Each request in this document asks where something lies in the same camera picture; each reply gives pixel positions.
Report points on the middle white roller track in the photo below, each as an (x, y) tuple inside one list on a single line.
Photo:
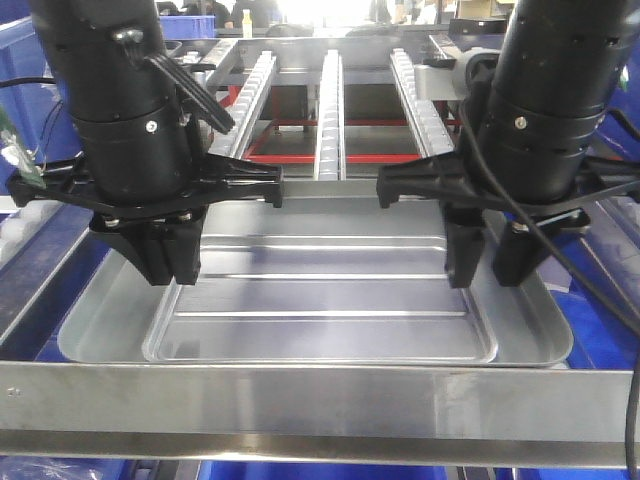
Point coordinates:
[(330, 151)]

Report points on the far left roller track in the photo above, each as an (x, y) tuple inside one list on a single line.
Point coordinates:
[(18, 228)]

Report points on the left white roller track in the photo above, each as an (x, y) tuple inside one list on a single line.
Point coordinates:
[(247, 108)]

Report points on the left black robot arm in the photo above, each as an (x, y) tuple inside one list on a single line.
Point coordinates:
[(142, 170)]

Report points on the blue bin lower right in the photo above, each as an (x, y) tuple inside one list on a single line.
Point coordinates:
[(600, 341)]

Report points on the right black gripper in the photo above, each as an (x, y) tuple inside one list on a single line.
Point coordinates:
[(462, 199)]

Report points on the right white roller track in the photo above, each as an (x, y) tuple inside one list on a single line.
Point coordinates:
[(431, 136)]

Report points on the large silver tray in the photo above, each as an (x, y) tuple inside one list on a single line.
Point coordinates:
[(110, 320)]

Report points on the blue bin upper left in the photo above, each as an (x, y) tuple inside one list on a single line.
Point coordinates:
[(36, 111)]

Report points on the white roller track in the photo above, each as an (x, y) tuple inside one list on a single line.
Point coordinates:
[(247, 108), (431, 136), (330, 151)]

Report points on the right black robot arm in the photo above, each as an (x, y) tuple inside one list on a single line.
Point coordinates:
[(530, 117)]

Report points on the green circuit board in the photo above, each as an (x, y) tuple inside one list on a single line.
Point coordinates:
[(14, 151)]

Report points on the small ribbed silver tray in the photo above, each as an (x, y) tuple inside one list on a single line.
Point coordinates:
[(337, 299)]

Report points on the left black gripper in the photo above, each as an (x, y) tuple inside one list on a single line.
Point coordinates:
[(213, 179)]

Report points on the red metal floor frame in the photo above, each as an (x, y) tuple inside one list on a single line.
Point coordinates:
[(376, 130)]

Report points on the steel roller rack frame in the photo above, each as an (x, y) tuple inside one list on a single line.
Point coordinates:
[(411, 414)]

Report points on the yellow bottle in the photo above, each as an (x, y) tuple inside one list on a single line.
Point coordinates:
[(247, 24)]

